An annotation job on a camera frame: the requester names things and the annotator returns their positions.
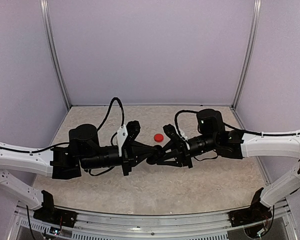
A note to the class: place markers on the left aluminium corner post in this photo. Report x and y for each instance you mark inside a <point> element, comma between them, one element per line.
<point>44,5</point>

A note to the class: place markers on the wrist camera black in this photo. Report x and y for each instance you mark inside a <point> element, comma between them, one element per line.
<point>133,130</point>
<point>171,133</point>

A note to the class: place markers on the red earbud charging case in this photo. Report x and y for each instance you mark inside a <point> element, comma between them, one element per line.
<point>158,137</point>

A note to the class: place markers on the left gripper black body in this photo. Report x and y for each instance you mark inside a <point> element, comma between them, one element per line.
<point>128,158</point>

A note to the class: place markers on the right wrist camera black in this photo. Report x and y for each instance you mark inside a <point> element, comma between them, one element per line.
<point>171,133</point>

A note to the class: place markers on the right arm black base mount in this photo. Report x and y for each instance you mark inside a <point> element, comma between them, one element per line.
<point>254,213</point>

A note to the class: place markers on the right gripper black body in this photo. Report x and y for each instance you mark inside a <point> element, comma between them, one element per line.
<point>184,154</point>

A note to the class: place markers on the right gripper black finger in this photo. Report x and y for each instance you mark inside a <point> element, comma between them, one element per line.
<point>170,160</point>
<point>171,147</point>

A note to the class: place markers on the right aluminium corner post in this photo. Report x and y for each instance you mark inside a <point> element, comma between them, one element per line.
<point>248,53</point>

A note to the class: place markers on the black earbud charging case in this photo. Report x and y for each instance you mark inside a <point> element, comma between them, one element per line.
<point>156,155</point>

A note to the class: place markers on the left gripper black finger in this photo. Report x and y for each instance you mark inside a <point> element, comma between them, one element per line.
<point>140,158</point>
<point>139,148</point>

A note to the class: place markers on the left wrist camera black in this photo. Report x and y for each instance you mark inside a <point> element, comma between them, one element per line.
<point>133,130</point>

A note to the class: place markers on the aluminium front rail frame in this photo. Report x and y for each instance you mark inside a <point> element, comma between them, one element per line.
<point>92,225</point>

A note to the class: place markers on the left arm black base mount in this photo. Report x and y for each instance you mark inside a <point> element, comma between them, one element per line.
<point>50,214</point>

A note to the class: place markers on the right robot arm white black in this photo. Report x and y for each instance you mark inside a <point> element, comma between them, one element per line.
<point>233,143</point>

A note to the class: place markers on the aluminium corner post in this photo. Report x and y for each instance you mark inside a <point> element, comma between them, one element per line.
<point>44,5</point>
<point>248,53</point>

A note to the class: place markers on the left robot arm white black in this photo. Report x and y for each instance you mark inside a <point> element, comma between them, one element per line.
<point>65,161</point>

